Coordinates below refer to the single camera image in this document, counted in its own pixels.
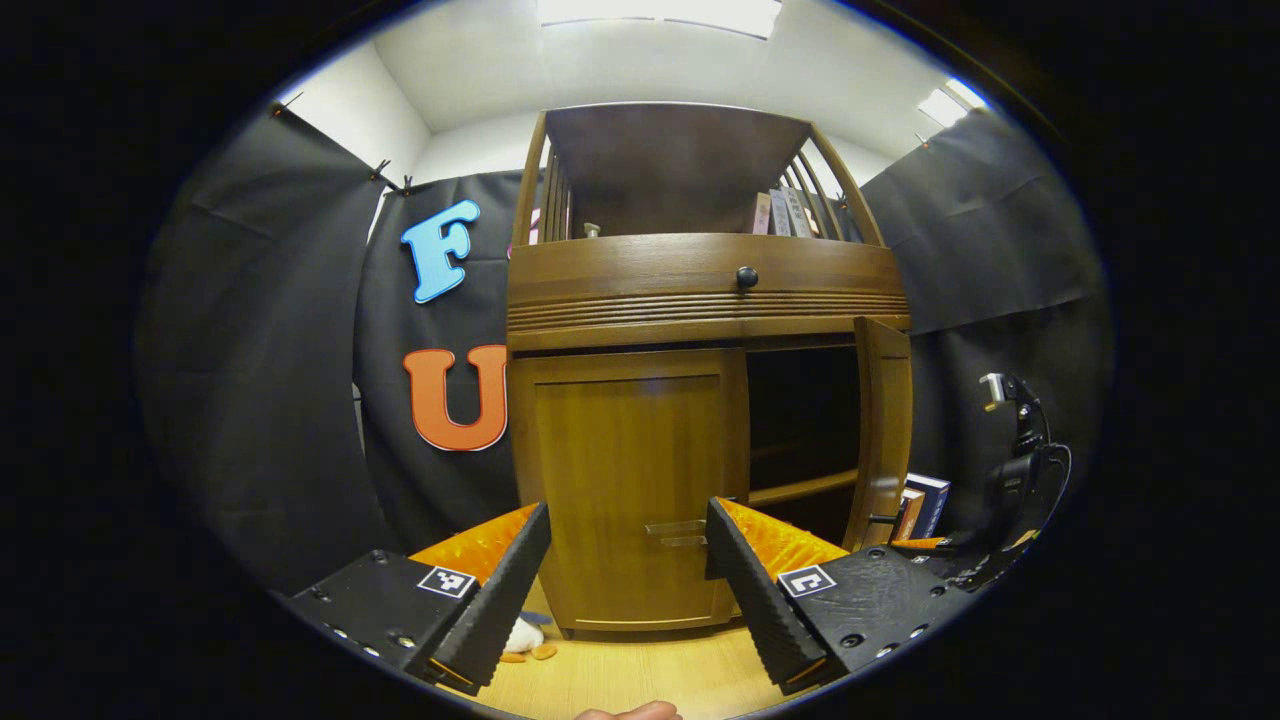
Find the wooden inner shelf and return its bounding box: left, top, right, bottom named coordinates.
left=748, top=468, right=861, bottom=507

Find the black backdrop cloth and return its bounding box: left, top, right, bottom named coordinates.
left=135, top=100, right=1111, bottom=601

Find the wooden cabinet door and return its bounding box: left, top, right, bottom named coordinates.
left=510, top=348, right=751, bottom=633
left=845, top=316, right=914, bottom=553

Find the white plush toy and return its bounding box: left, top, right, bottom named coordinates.
left=503, top=612, right=559, bottom=663

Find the wooden double-door shoe cabinet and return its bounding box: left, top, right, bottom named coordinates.
left=505, top=102, right=913, bottom=639

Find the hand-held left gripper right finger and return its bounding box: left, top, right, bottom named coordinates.
left=705, top=496, right=977, bottom=696

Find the ceiling light panel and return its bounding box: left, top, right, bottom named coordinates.
left=918, top=78, right=989, bottom=129

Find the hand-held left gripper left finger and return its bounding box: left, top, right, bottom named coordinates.
left=283, top=502, right=553, bottom=696

